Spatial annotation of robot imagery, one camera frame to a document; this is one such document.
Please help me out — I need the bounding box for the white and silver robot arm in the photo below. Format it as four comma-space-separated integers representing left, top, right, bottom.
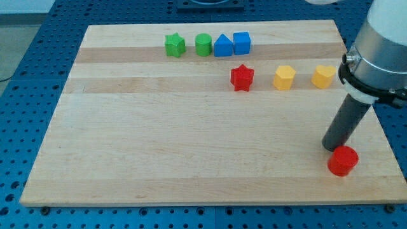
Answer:
339, 0, 406, 108

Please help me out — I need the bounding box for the red star block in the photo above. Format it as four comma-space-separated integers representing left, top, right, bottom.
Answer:
230, 64, 254, 92

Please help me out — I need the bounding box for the green star block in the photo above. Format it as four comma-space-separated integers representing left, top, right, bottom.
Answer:
165, 32, 186, 58

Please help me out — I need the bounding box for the light wooden board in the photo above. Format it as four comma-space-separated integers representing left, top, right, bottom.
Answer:
20, 20, 406, 207

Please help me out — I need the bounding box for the blue house-shaped block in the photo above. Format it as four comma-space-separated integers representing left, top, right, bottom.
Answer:
214, 34, 233, 57

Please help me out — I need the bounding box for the green cylinder block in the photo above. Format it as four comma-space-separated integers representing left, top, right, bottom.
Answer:
195, 33, 212, 57

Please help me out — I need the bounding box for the blue cube block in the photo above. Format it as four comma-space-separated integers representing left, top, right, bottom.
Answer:
233, 32, 251, 55

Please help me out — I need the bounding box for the yellow hexagon block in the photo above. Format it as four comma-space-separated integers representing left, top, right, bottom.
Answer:
273, 66, 296, 90

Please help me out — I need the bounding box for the yellow heart block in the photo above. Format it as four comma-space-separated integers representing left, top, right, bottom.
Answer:
311, 65, 336, 89

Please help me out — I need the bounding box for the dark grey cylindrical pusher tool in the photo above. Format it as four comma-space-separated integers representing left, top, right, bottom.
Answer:
322, 94, 371, 151

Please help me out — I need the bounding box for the red cylinder block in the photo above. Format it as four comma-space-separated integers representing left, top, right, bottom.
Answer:
328, 146, 359, 177

